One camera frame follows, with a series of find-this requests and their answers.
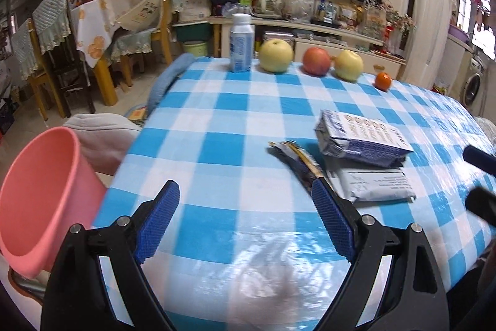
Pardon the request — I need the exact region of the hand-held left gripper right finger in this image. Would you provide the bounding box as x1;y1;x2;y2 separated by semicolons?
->
311;179;450;331

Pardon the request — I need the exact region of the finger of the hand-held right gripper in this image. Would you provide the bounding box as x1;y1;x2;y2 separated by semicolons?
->
463;144;496;175
464;186;496;228

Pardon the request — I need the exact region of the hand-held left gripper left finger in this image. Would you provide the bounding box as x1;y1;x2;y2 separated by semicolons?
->
41;180;181;331

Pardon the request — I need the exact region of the grey mailer bag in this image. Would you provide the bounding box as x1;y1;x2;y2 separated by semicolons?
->
325;156;417;203

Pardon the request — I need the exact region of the brown coffee packet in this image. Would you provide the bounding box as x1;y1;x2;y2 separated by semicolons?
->
268;141;331;197

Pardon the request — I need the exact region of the crushed blue milk carton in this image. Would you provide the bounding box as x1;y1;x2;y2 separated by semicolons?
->
313;109;415;161

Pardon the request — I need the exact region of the pink plastic bin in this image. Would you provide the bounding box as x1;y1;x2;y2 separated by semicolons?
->
0;126;108;278

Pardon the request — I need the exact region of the washing machine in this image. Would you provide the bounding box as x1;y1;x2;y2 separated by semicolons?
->
460;55;489;109

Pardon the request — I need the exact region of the blue checked tablecloth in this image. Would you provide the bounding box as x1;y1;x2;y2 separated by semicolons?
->
91;57;496;331

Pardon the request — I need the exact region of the orange tangerine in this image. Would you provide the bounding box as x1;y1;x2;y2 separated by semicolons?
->
374;71;393;92

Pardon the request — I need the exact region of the blue cushion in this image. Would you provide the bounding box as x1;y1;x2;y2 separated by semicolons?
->
147;52;197;115

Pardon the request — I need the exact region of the small yellow pear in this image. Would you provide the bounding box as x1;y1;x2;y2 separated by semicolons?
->
334;49;364;81

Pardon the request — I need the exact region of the red apple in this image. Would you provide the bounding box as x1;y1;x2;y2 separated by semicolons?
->
303;47;332;77

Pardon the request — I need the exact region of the white lace appliance cover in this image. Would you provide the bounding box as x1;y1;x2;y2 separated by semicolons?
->
410;0;458;88

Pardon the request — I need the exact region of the green plastic bucket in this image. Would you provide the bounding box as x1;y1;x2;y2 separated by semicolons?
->
182;40;209;59

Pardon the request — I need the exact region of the large yellow pear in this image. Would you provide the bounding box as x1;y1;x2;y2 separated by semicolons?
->
258;38;294;74

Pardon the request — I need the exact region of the clear gift bag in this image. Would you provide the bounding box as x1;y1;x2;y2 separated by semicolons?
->
360;0;388;37

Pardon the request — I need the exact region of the white television cabinet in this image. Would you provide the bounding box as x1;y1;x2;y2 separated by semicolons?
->
209;15;406;80

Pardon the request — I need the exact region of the green plastic basin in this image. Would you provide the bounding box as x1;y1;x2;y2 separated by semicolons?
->
172;22;215;43

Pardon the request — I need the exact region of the white milk bottle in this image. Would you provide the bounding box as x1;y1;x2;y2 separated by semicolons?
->
230;13;255;74

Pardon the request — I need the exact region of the white orange print tablecloth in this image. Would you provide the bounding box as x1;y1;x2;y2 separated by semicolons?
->
71;0;122;69

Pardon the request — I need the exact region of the dark chair with knitted cover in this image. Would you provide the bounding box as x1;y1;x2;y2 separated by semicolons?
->
11;0;97;122

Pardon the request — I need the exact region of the white sack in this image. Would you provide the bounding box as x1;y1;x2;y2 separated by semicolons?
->
179;0;212;23

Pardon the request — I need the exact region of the clear plastic bag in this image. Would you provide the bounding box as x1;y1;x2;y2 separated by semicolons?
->
281;0;314;21

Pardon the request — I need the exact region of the glass kettle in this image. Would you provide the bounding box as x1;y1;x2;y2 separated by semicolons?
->
257;0;278;16

